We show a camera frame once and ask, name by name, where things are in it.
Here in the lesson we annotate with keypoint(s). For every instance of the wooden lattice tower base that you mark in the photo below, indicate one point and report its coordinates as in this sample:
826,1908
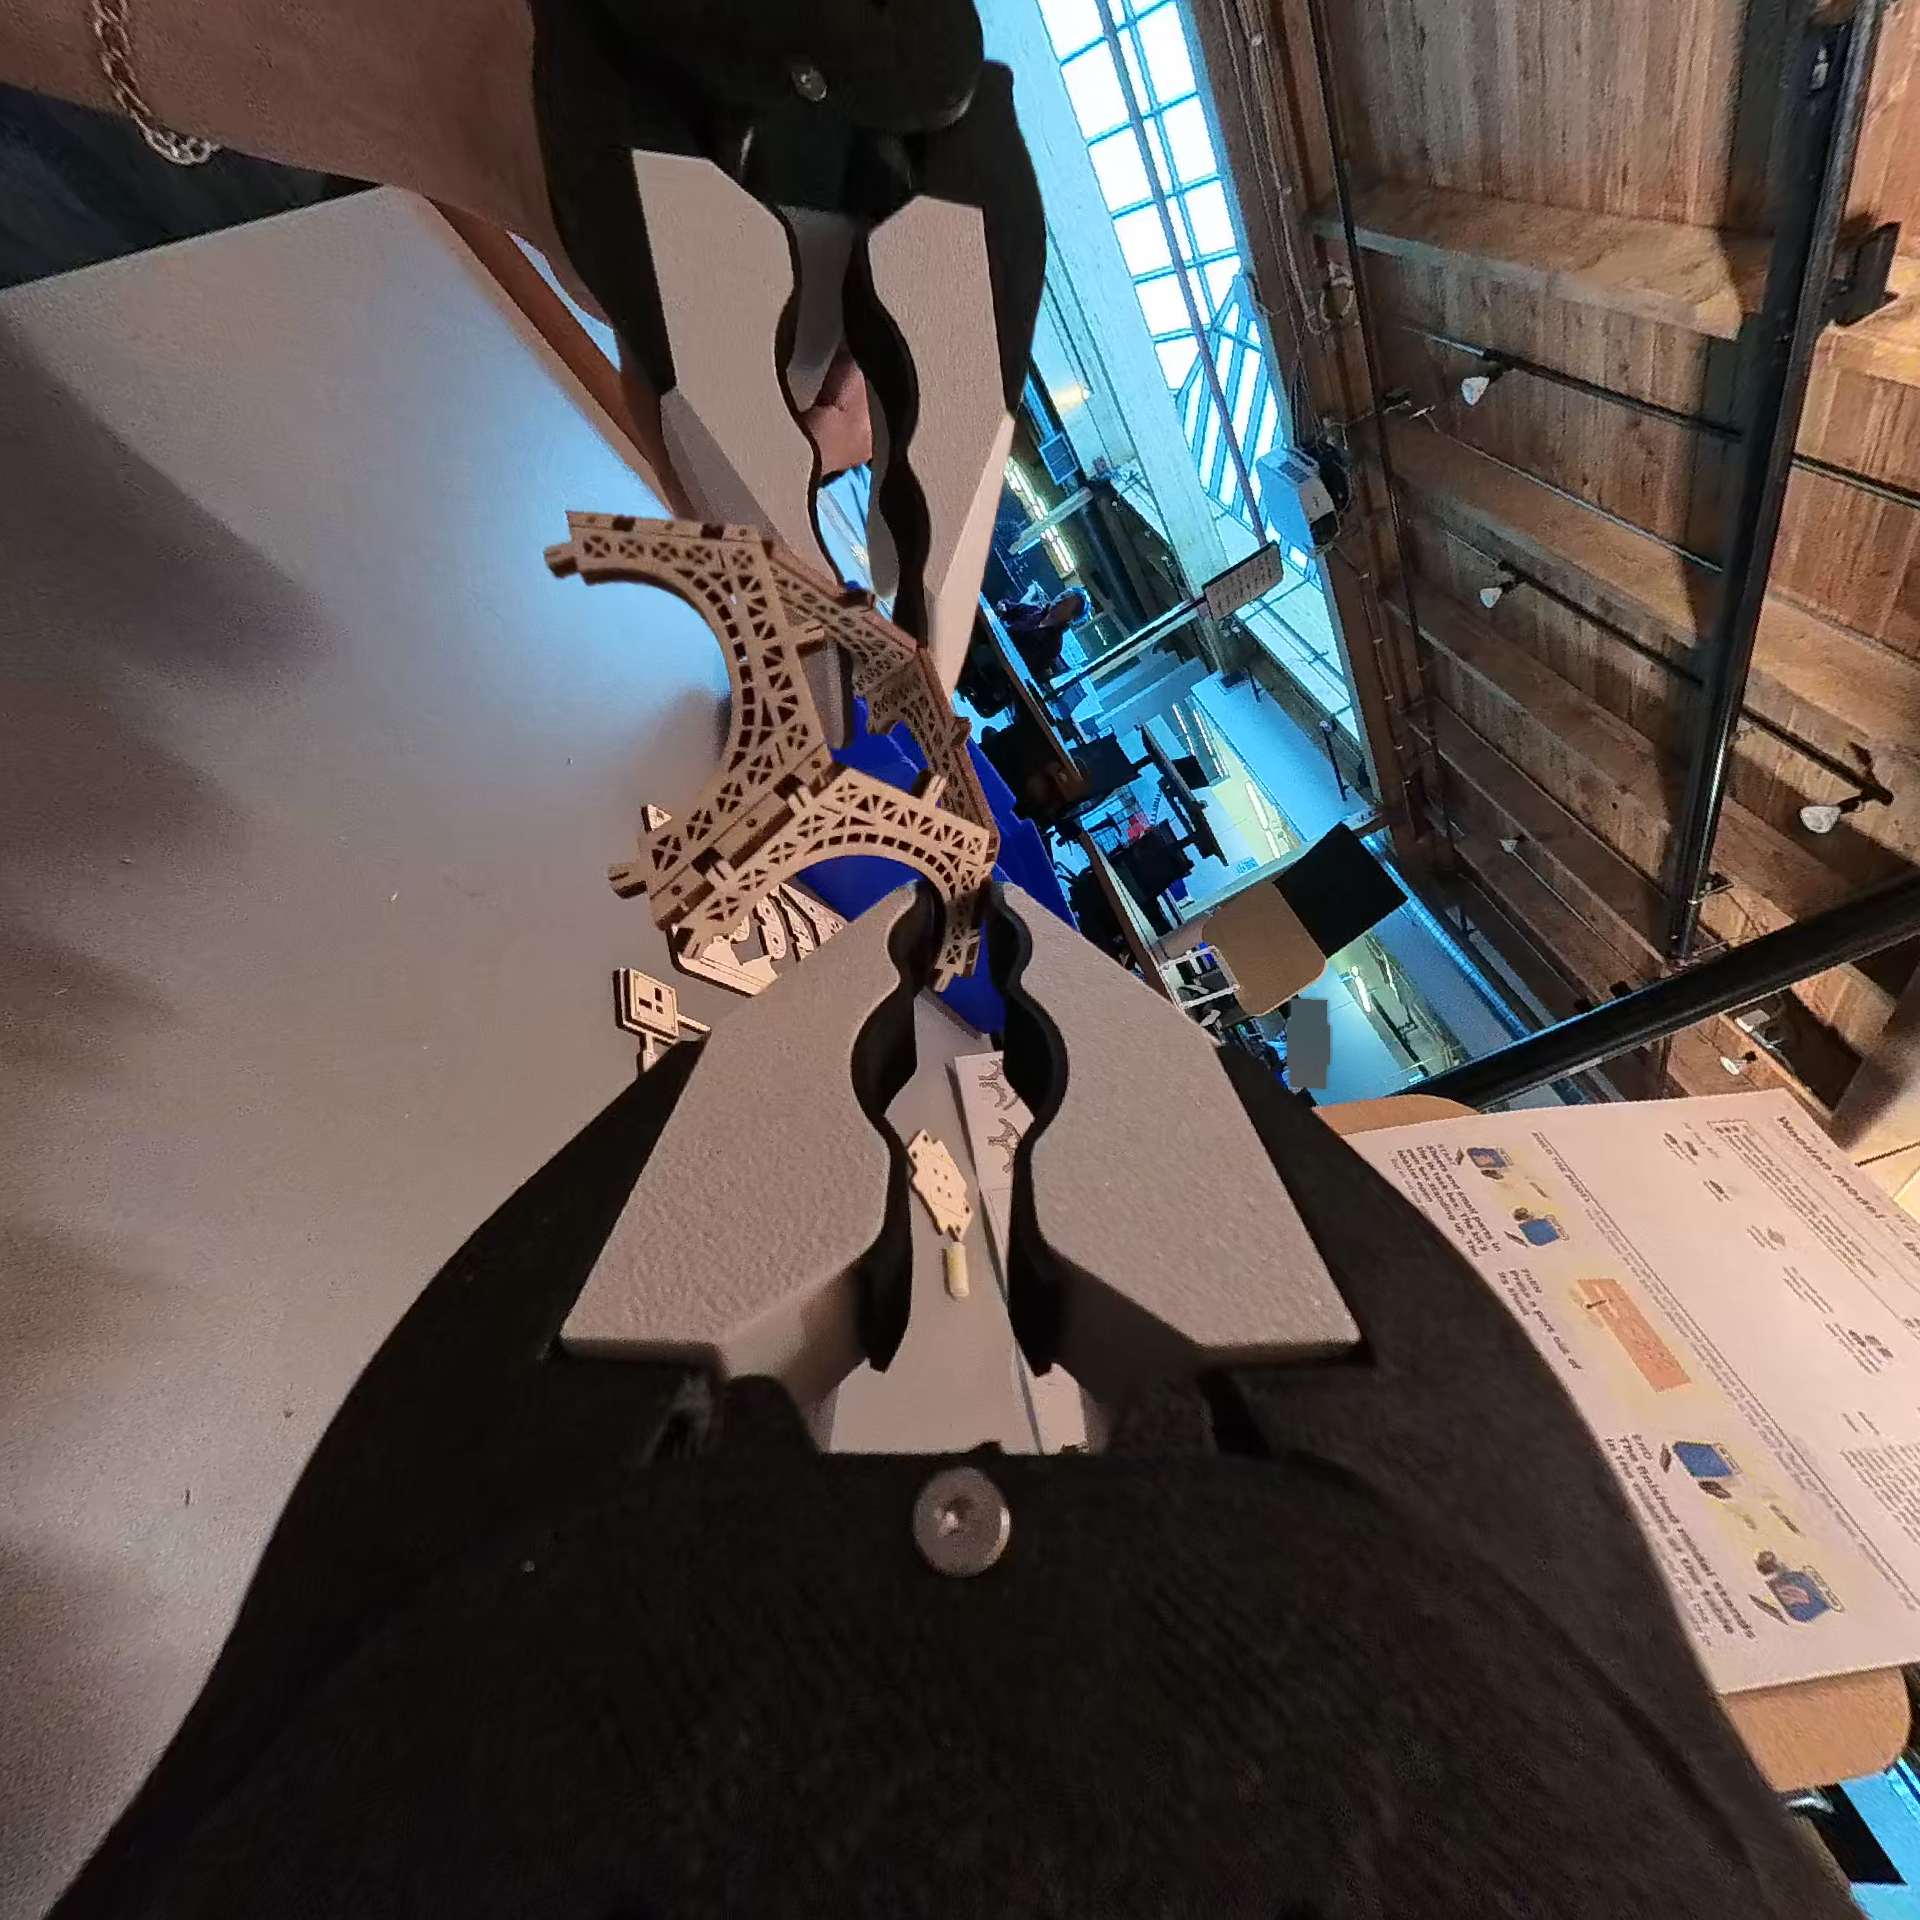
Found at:
781,705

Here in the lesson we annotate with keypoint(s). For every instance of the tan and black board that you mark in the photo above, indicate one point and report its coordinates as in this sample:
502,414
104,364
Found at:
1290,930

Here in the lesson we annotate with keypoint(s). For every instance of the white wall unit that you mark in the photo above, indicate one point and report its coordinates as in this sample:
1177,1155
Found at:
1299,494

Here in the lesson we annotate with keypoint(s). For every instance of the blue plastic bin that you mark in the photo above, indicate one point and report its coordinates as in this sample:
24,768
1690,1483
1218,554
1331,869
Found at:
885,877

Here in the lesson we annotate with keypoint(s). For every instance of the ceiling spotlight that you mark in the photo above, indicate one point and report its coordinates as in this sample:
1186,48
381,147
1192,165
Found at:
1494,593
1477,387
1823,818

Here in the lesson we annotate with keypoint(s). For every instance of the wooden sheet with arch cutouts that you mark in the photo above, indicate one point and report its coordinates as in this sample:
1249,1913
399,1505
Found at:
751,938

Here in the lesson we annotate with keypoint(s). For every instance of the tan poster board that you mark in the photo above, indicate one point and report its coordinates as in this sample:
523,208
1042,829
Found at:
1816,1732

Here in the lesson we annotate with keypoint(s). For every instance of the person's left hand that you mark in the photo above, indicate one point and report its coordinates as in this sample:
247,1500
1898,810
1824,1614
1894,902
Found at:
843,428

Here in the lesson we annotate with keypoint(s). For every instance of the small white wax stick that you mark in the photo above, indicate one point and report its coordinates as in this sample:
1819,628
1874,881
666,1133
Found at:
958,1266

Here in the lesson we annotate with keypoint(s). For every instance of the person's left forearm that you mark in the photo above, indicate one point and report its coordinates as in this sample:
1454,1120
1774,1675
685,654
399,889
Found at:
345,89

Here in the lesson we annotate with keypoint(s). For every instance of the large paned window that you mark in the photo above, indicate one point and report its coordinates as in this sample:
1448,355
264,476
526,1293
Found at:
1155,194

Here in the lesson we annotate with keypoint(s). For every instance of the folded assembly instruction sheet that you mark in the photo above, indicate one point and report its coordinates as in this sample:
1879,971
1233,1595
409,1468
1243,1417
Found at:
984,1118

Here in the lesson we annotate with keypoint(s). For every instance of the printed instruction poster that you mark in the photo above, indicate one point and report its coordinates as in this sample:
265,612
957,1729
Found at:
1681,1318

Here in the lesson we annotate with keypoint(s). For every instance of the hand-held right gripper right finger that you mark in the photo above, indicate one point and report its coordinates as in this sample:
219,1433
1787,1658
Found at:
1170,1214

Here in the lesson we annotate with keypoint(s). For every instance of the wooden square parts on sprue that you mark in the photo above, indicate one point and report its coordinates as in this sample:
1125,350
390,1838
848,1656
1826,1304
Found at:
653,1012

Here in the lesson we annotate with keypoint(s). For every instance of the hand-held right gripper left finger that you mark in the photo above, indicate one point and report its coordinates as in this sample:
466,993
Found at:
720,1201

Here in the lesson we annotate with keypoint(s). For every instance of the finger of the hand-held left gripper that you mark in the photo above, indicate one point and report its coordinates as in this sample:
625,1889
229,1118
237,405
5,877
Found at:
720,330
953,389

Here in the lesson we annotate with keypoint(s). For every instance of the flat wooden plate with slots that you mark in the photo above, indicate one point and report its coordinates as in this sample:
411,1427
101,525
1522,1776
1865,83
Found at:
939,1178

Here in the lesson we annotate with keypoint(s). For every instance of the grey desk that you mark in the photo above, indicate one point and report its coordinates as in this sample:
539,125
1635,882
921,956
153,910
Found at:
299,1050

